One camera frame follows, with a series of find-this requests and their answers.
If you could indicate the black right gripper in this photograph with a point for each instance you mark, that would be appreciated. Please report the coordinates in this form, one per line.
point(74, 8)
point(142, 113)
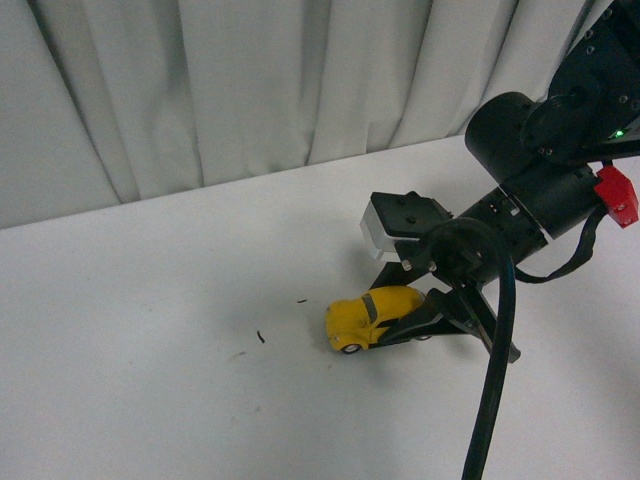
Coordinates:
point(454, 249)

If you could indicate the yellow beetle toy car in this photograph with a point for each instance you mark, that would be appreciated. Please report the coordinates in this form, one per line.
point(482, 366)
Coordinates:
point(358, 324)

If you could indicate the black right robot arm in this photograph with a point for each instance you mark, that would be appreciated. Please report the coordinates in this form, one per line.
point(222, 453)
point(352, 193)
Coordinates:
point(553, 164)

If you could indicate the red connector block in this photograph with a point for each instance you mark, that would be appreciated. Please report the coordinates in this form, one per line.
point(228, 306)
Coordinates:
point(618, 195)

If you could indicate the grey-white curtain backdrop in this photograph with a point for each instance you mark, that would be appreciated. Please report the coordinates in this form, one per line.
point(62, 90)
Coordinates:
point(112, 102)

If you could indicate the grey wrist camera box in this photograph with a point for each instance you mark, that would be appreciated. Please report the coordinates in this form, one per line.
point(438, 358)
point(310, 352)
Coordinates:
point(391, 218)

